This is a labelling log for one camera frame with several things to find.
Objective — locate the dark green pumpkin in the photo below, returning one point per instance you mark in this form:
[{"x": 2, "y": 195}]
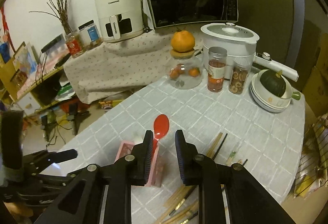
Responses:
[{"x": 273, "y": 82}]

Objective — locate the glass jar with cork lid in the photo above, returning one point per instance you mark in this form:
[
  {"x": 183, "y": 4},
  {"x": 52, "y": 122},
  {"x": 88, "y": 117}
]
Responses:
[{"x": 184, "y": 70}]

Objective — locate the black chopstick gold tip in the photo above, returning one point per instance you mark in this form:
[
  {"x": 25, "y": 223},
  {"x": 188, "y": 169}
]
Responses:
[{"x": 186, "y": 196}]

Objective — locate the paper-wrapped chopsticks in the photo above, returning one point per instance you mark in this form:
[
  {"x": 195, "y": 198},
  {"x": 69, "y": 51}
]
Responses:
[{"x": 234, "y": 157}]

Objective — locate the black wire dish rack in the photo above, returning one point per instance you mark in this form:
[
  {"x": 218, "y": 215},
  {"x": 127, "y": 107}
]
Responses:
[{"x": 312, "y": 170}]

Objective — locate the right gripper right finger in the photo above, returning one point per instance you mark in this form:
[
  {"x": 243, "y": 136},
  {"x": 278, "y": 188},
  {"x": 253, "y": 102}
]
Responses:
[{"x": 188, "y": 167}]

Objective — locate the brown ring snack jar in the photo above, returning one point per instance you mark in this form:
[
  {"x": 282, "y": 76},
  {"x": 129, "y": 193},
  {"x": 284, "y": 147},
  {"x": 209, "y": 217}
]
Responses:
[{"x": 240, "y": 71}]

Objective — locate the white electric cooking pot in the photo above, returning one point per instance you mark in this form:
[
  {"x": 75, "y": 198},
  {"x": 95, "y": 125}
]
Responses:
[{"x": 239, "y": 42}]

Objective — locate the white air fryer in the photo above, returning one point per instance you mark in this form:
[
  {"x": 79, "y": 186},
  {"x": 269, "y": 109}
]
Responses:
[{"x": 119, "y": 19}]

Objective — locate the dried twig bouquet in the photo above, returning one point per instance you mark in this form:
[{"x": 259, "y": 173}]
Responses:
[{"x": 59, "y": 10}]

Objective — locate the dark grey refrigerator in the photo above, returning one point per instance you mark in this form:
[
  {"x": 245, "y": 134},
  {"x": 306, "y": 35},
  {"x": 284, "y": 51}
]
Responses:
[{"x": 289, "y": 30}]

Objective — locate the orange tangerine on jar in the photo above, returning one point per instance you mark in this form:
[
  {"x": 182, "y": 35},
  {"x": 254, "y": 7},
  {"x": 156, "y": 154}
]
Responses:
[{"x": 183, "y": 41}]

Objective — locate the light wooden chopstick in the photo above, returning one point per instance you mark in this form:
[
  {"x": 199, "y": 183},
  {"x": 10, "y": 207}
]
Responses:
[{"x": 210, "y": 151}]

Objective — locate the stack of white plates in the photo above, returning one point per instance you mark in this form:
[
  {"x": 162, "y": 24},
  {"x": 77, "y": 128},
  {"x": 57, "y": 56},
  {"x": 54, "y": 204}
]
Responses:
[{"x": 266, "y": 106}]

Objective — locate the white plastic spoon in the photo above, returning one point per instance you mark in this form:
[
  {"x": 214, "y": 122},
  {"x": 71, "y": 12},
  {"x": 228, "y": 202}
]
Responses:
[{"x": 138, "y": 139}]

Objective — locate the white bowl green handle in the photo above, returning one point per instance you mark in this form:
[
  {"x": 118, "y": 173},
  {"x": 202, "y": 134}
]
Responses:
[{"x": 274, "y": 89}]

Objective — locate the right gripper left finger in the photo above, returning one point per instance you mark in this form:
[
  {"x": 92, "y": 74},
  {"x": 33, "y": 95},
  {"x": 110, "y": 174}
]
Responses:
[{"x": 142, "y": 153}]

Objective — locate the jar with red label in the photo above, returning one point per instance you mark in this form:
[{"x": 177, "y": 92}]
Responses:
[{"x": 74, "y": 44}]

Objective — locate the red plastic spoon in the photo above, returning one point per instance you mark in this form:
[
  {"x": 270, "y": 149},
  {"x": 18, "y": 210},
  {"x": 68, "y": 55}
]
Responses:
[{"x": 161, "y": 127}]

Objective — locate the red snack jar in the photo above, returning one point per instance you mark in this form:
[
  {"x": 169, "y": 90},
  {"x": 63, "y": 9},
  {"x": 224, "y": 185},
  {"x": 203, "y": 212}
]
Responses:
[{"x": 216, "y": 68}]

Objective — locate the jar with blue label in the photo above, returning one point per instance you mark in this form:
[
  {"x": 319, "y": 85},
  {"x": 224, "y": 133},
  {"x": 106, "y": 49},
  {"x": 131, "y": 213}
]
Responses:
[{"x": 89, "y": 35}]

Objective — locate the pink perforated utensil holder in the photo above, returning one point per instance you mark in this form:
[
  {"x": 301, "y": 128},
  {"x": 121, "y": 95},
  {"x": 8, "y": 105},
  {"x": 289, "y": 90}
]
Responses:
[{"x": 157, "y": 163}]

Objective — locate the floral cloth on cabinet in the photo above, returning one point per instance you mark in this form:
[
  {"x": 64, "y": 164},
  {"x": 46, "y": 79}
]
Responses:
[{"x": 116, "y": 67}]

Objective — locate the grey checked tablecloth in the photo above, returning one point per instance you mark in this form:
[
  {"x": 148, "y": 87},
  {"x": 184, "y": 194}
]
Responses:
[{"x": 271, "y": 143}]

